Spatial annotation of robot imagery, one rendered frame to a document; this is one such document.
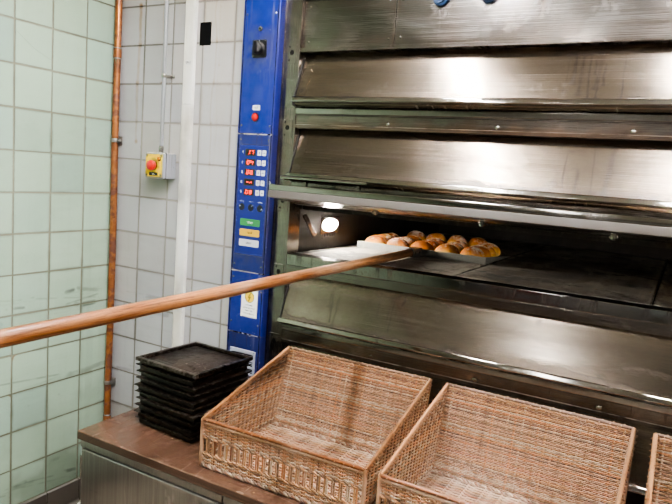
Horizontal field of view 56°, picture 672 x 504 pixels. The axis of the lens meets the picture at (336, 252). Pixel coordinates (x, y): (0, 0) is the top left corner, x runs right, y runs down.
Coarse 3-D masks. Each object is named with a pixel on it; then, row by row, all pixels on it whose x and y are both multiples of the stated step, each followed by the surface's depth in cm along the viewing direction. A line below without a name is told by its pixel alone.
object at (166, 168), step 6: (150, 156) 247; (156, 156) 245; (162, 156) 244; (168, 156) 246; (174, 156) 249; (156, 162) 246; (162, 162) 244; (168, 162) 246; (174, 162) 249; (156, 168) 246; (162, 168) 245; (168, 168) 247; (174, 168) 250; (150, 174) 248; (156, 174) 246; (162, 174) 245; (168, 174) 247; (174, 174) 250
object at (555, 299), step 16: (288, 256) 227; (304, 256) 224; (320, 256) 227; (352, 272) 215; (368, 272) 212; (384, 272) 209; (400, 272) 206; (416, 272) 205; (448, 288) 199; (464, 288) 196; (480, 288) 194; (496, 288) 191; (512, 288) 189; (528, 288) 189; (544, 304) 184; (560, 304) 182; (576, 304) 180; (592, 304) 178; (608, 304) 176; (624, 304) 174; (640, 304) 176; (640, 320) 172; (656, 320) 170
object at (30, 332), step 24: (336, 264) 191; (360, 264) 203; (216, 288) 142; (240, 288) 149; (264, 288) 158; (96, 312) 114; (120, 312) 118; (144, 312) 123; (0, 336) 97; (24, 336) 101; (48, 336) 105
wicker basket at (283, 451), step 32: (288, 352) 224; (256, 384) 210; (288, 384) 223; (320, 384) 217; (352, 384) 213; (384, 384) 208; (416, 384) 203; (224, 416) 196; (256, 416) 212; (288, 416) 221; (320, 416) 215; (352, 416) 210; (416, 416) 194; (224, 448) 184; (256, 448) 178; (288, 448) 173; (320, 448) 205; (352, 448) 206; (384, 448) 171; (256, 480) 179; (288, 480) 174; (320, 480) 169; (352, 480) 164
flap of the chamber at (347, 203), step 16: (272, 192) 211; (288, 192) 208; (336, 208) 220; (352, 208) 209; (368, 208) 199; (384, 208) 191; (400, 208) 188; (416, 208) 186; (432, 208) 184; (448, 208) 181; (464, 208) 179; (496, 224) 190; (512, 224) 182; (528, 224) 174; (544, 224) 168; (560, 224) 166; (576, 224) 165; (592, 224) 163; (608, 224) 161; (624, 224) 159; (640, 240) 175; (656, 240) 168
